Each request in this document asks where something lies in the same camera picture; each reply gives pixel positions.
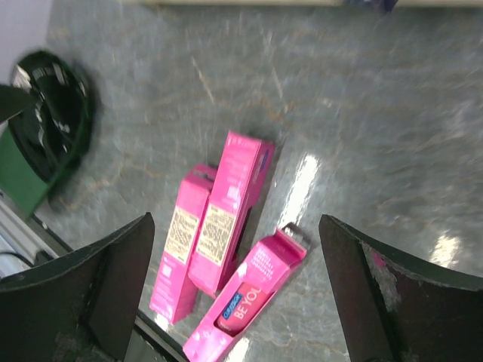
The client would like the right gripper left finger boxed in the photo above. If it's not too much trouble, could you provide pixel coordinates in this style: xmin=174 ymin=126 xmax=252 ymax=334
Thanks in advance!
xmin=1 ymin=213 xmax=155 ymax=361

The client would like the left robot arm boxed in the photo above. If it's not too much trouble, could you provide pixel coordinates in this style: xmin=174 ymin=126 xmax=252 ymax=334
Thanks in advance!
xmin=1 ymin=49 xmax=97 ymax=218

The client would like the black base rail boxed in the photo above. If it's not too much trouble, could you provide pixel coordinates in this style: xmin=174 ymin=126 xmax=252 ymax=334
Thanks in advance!
xmin=0 ymin=195 xmax=189 ymax=362

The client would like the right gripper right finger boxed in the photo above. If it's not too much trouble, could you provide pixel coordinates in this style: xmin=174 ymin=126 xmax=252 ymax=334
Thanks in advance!
xmin=318 ymin=215 xmax=482 ymax=361

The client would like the pink box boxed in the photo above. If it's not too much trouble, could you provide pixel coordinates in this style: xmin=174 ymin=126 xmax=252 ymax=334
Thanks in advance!
xmin=189 ymin=131 xmax=274 ymax=297
xmin=149 ymin=164 xmax=217 ymax=324
xmin=183 ymin=222 xmax=311 ymax=361

